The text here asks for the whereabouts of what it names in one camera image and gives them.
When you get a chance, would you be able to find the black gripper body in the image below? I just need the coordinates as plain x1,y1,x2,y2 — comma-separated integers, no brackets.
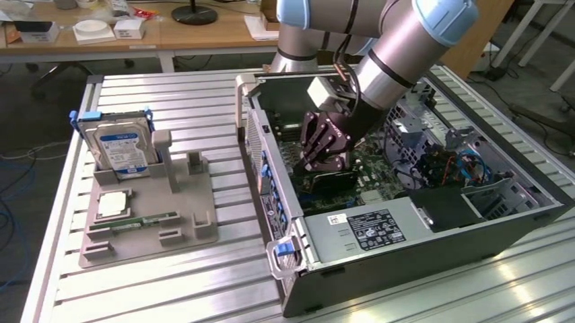
325,100,385,153

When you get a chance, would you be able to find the black graphics card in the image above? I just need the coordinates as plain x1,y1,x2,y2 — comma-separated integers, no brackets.
296,170,361,203

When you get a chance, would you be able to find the green motherboard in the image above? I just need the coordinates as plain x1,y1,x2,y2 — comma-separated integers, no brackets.
268,109,425,217

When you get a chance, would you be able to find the silver power supply unit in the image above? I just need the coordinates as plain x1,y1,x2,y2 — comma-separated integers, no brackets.
301,196,433,264

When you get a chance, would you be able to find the black plastic shroud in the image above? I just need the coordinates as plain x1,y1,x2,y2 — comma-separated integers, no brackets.
409,187,487,234

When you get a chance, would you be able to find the white papers stack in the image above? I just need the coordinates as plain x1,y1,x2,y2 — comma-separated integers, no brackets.
244,14,280,42

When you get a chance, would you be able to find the grey parts rack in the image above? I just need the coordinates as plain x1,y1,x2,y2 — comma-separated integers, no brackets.
77,130,221,270

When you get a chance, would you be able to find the black open PC case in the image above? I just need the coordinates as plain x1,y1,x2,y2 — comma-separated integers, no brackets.
235,65,575,319

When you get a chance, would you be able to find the wooden cabinet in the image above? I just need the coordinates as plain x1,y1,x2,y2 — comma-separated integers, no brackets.
437,0,516,82

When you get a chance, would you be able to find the metal disk bay cage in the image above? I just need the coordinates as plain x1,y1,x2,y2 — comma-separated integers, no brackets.
460,176,540,223

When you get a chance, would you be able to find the wooden desk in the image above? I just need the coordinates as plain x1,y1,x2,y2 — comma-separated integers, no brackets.
0,0,280,65

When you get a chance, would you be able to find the black chair base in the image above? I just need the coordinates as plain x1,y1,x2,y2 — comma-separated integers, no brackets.
509,100,575,137

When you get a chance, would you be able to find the silver hard disk blue label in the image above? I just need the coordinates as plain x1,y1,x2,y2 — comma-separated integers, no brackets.
78,124,152,180

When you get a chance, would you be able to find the black lamp base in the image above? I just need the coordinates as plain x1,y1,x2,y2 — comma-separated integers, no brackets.
171,0,219,26

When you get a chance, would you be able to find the green RAM stick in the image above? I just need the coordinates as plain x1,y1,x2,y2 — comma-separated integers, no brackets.
88,211,179,231

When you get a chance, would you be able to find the silver CPU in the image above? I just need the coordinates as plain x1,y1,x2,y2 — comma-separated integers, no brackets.
97,192,130,218

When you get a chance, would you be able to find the blue disk caddy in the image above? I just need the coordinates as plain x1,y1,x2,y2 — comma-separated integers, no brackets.
66,105,156,176

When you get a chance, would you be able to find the small white box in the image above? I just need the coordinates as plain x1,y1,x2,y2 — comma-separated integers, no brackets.
113,18,147,40

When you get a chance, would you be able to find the white round cup on box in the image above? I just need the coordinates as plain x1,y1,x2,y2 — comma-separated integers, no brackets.
73,19,117,45

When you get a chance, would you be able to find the white box with black top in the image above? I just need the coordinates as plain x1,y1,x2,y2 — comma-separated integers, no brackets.
12,20,60,44

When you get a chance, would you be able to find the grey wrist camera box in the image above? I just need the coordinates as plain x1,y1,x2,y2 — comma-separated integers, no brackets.
307,76,348,109

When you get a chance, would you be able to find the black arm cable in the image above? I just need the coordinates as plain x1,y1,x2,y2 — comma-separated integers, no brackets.
335,0,363,117

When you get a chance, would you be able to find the grey case handle blue latch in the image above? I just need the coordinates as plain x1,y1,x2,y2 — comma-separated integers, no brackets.
264,234,307,281

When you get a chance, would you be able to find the blue wire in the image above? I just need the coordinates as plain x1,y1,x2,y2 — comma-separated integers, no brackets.
452,150,493,186

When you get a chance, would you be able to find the white table frame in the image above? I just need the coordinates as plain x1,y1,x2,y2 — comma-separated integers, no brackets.
491,0,575,92

